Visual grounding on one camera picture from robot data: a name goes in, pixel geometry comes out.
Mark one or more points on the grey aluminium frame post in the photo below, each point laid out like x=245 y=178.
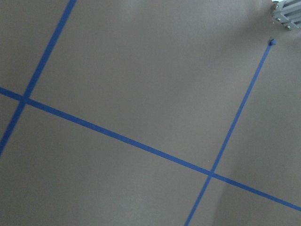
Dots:
x=287 y=13

